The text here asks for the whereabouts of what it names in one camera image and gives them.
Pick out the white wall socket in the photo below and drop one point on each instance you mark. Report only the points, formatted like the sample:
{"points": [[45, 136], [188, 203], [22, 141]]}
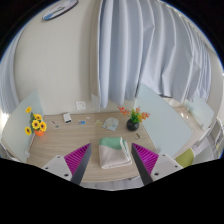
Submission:
{"points": [[80, 105]]}

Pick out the yellow-green chair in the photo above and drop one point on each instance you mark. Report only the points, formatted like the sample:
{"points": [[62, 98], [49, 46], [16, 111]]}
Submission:
{"points": [[185, 157]]}

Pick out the small frosted glass panel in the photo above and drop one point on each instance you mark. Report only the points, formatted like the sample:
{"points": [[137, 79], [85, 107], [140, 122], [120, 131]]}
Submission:
{"points": [[95, 102]]}

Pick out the frosted glass desk partition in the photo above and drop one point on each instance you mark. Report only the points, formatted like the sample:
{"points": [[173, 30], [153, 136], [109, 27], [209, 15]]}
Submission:
{"points": [[201, 111], [16, 133], [160, 123]]}

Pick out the beige towel with green trim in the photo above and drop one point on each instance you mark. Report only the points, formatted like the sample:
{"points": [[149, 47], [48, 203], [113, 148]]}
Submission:
{"points": [[113, 156]]}

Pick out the small blue sticker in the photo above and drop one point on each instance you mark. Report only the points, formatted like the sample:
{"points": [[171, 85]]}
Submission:
{"points": [[81, 122]]}

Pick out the artificial orange flower bunch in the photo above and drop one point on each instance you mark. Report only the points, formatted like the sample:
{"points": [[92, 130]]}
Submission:
{"points": [[135, 115]]}

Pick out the small bear-shaped sticker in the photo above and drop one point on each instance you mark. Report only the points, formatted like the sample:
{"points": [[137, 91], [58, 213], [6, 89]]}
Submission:
{"points": [[137, 135]]}

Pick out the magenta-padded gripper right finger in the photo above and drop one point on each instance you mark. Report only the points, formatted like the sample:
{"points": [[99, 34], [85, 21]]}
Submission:
{"points": [[165, 165]]}

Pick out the small white box device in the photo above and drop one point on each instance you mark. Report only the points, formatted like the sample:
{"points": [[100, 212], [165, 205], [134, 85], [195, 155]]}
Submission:
{"points": [[67, 118]]}

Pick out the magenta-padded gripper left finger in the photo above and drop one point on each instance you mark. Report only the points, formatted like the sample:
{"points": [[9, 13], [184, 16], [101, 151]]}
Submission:
{"points": [[56, 165]]}

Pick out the pale yellow sticker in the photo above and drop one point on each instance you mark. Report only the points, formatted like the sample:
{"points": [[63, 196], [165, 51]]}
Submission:
{"points": [[98, 122]]}

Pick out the round orange vase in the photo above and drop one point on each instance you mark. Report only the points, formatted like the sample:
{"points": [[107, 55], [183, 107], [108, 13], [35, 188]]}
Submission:
{"points": [[39, 133]]}

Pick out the artificial sunflower bunch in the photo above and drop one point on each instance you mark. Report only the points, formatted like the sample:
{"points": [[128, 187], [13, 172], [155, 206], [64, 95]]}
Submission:
{"points": [[36, 124]]}

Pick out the pale grey curtain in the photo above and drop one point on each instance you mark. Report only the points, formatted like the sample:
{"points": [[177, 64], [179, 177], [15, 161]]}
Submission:
{"points": [[150, 50], [6, 83]]}

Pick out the small green sticker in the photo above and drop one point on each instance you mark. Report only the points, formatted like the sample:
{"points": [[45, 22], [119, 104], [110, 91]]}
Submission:
{"points": [[56, 126]]}

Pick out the round black vase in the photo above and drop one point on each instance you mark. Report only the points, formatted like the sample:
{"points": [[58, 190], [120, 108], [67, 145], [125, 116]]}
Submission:
{"points": [[132, 125]]}

